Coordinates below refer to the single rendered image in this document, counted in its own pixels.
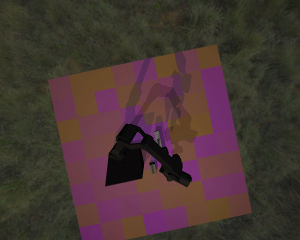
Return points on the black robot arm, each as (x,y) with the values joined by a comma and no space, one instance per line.
(171,166)

